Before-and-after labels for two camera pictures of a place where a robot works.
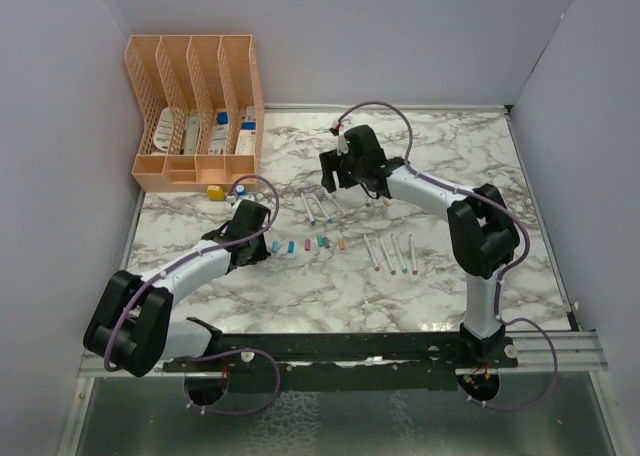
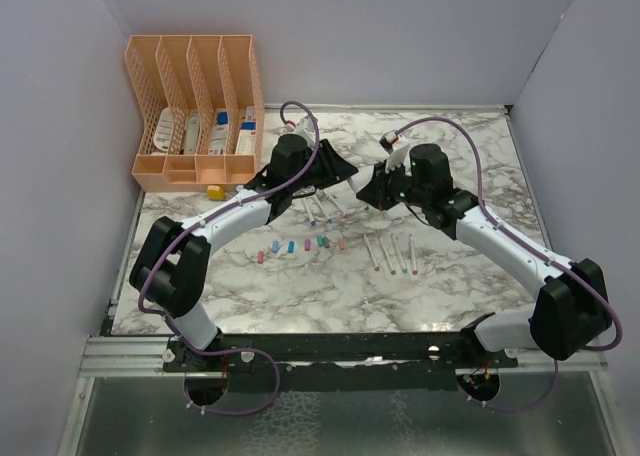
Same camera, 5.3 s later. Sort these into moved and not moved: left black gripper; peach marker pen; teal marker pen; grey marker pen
Moved: left black gripper
Not moved: grey marker pen; peach marker pen; teal marker pen
